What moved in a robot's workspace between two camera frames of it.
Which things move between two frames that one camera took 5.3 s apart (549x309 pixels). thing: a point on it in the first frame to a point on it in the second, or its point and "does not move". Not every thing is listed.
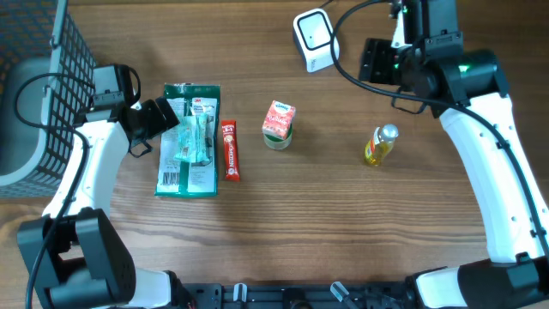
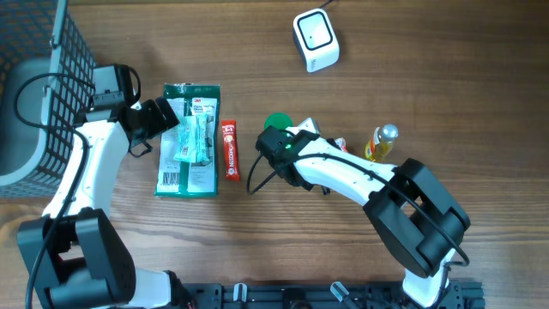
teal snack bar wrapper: x=193 y=134 does not move
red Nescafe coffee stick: x=231 y=151 does not move
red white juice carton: x=279 y=119 to x=310 y=124
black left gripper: x=158 y=123 does not move
